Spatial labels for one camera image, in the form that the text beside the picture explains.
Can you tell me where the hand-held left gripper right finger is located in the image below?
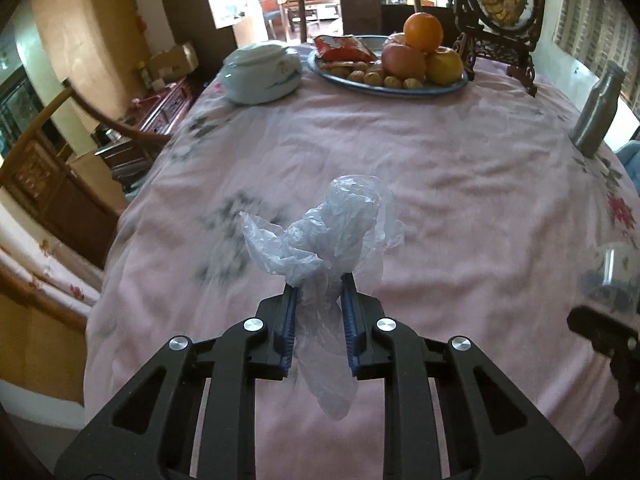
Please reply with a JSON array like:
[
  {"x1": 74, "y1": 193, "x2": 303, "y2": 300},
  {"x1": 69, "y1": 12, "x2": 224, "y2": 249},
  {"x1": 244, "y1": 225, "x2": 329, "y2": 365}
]
[{"x1": 340, "y1": 272, "x2": 586, "y2": 480}]

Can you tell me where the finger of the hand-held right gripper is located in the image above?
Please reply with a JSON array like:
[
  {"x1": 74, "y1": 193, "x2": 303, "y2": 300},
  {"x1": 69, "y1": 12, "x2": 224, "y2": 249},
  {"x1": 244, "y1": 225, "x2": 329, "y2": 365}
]
[{"x1": 566, "y1": 305, "x2": 640, "y2": 421}]

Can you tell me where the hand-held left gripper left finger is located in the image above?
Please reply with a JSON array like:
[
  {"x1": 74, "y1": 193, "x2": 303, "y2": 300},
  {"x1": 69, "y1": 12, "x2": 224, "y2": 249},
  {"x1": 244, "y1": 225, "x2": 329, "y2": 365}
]
[{"x1": 54, "y1": 282, "x2": 301, "y2": 480}]

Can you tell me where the clear plastic container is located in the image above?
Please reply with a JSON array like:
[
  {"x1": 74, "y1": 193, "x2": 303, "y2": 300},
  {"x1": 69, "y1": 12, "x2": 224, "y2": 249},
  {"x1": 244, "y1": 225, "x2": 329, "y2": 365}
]
[{"x1": 577, "y1": 242, "x2": 640, "y2": 313}]

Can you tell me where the clear plastic bag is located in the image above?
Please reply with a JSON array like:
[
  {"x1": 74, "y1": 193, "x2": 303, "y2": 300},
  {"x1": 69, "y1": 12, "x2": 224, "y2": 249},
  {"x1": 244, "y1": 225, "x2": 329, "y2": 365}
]
[{"x1": 239, "y1": 174, "x2": 406, "y2": 420}]

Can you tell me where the blue sofa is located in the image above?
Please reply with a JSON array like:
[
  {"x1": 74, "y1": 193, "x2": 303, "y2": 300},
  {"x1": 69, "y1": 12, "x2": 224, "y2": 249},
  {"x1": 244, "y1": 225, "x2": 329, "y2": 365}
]
[{"x1": 617, "y1": 142, "x2": 640, "y2": 191}]

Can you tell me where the pink floral tablecloth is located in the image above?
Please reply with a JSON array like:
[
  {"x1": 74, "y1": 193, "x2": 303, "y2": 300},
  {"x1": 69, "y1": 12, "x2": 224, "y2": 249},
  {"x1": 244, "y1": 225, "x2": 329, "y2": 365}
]
[{"x1": 82, "y1": 40, "x2": 640, "y2": 480}]

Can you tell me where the white flat panel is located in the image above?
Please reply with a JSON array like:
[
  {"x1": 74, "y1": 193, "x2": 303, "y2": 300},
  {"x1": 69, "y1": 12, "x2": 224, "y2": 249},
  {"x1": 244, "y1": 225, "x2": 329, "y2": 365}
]
[{"x1": 602, "y1": 95, "x2": 640, "y2": 153}]

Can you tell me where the silver metal bottle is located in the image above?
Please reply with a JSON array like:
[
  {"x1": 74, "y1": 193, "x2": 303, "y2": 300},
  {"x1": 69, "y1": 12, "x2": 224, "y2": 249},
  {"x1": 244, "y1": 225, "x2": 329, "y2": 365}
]
[{"x1": 569, "y1": 60, "x2": 630, "y2": 157}]

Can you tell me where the pale lidded ceramic pot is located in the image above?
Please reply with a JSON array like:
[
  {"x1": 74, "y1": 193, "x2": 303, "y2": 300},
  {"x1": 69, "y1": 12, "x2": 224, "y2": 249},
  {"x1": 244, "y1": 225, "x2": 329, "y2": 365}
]
[{"x1": 221, "y1": 42, "x2": 302, "y2": 106}]

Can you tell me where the pile of walnuts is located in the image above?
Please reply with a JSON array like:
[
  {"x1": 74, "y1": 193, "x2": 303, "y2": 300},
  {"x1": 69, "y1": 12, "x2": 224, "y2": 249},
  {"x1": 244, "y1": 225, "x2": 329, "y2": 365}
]
[{"x1": 320, "y1": 60, "x2": 426, "y2": 92}]

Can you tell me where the round metal fruit plate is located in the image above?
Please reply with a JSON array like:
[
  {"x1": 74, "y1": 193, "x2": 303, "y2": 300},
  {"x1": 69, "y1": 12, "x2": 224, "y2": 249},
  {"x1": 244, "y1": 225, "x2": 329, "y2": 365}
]
[{"x1": 307, "y1": 35, "x2": 471, "y2": 98}]

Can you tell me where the white red floral curtain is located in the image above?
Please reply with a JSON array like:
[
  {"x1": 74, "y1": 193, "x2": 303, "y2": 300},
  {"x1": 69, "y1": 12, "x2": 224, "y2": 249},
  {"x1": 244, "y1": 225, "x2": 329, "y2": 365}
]
[{"x1": 0, "y1": 200, "x2": 106, "y2": 336}]

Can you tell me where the low carved wooden cabinet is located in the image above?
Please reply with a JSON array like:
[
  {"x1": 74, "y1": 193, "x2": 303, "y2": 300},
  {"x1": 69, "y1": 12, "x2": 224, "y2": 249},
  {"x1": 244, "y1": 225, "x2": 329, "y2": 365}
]
[{"x1": 92, "y1": 80, "x2": 196, "y2": 181}]

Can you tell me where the red apple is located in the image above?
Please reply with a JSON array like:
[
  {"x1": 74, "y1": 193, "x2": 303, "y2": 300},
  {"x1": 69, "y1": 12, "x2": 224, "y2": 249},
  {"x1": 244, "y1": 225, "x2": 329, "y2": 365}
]
[{"x1": 381, "y1": 42, "x2": 427, "y2": 81}]

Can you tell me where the yellow green apple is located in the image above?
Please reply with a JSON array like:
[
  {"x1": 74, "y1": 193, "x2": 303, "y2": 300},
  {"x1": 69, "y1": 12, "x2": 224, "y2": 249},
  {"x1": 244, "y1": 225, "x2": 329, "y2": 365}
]
[{"x1": 425, "y1": 46, "x2": 464, "y2": 86}]

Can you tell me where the red snack packet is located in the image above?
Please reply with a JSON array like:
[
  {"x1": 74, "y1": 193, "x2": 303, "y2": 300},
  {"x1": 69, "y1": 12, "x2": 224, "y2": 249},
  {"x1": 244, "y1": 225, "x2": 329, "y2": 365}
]
[{"x1": 314, "y1": 34, "x2": 379, "y2": 63}]

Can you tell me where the small cardboard box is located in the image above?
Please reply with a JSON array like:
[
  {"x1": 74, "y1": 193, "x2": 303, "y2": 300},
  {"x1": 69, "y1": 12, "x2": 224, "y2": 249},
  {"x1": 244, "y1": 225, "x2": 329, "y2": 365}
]
[{"x1": 147, "y1": 42, "x2": 200, "y2": 81}]

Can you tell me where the orange fruit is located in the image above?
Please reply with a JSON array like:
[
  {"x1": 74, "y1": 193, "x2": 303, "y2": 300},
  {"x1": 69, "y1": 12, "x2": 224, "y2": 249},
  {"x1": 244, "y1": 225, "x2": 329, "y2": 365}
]
[{"x1": 403, "y1": 12, "x2": 445, "y2": 54}]

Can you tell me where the checked brown curtain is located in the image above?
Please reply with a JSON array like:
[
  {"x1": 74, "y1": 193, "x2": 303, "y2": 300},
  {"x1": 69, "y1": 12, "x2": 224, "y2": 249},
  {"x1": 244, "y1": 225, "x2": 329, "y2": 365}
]
[{"x1": 552, "y1": 0, "x2": 640, "y2": 101}]

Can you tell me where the dark wooden dining chair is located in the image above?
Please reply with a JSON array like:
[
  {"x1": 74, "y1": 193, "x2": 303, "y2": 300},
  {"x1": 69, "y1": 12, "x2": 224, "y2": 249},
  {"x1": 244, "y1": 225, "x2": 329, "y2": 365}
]
[{"x1": 296, "y1": 0, "x2": 423, "y2": 43}]

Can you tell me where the curved wooden armchair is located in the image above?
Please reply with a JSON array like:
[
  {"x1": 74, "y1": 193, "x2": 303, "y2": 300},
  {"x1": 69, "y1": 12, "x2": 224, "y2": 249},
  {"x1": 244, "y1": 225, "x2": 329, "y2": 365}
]
[{"x1": 0, "y1": 80, "x2": 173, "y2": 271}]

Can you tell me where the dark framed glass partition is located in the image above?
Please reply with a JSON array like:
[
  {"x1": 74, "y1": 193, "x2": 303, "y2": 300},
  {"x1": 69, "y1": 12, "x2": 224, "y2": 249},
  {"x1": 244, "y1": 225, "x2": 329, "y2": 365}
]
[{"x1": 0, "y1": 67, "x2": 36, "y2": 161}]

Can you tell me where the light wooden wardrobe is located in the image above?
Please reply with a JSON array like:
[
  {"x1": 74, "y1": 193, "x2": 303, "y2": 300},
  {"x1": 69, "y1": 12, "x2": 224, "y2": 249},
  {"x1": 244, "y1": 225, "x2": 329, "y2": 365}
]
[{"x1": 30, "y1": 0, "x2": 153, "y2": 121}]

